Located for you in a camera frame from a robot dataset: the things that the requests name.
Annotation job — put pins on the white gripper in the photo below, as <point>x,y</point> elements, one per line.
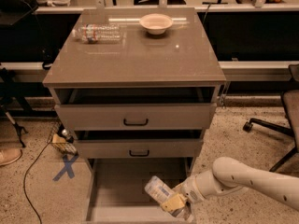
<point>189,190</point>

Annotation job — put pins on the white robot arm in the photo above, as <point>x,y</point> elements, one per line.
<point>228,176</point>

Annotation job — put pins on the middle drawer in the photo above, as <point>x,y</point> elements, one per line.
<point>160,143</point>

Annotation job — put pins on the drawer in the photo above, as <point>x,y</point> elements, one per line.
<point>166,109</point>
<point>117,195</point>
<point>160,143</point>

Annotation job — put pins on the bottom drawer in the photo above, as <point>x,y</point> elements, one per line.
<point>117,195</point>

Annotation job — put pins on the top drawer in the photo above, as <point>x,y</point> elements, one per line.
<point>166,109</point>

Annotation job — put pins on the grey drawer cabinet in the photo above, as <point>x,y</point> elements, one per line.
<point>180,58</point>

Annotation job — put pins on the clear plastic bottle red label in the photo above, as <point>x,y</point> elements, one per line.
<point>97,33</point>

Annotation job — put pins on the blue tape cross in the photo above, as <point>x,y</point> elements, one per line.
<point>67,169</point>

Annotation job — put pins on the black office chair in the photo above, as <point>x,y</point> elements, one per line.
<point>290,101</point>

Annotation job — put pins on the white bowl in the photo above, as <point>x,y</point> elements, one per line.
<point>156,24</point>

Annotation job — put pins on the tan shoe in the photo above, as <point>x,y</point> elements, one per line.
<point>8,156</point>

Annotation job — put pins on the black tripod stand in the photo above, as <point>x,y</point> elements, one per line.
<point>5,100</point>

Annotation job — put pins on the black middle drawer handle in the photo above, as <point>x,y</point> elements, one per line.
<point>139,153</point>

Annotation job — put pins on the black drawer handle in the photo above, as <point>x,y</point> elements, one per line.
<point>139,153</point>
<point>143,122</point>

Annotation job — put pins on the black top drawer handle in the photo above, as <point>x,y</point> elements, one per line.
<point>143,122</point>

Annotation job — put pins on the wire basket with items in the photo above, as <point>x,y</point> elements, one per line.
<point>61,139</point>

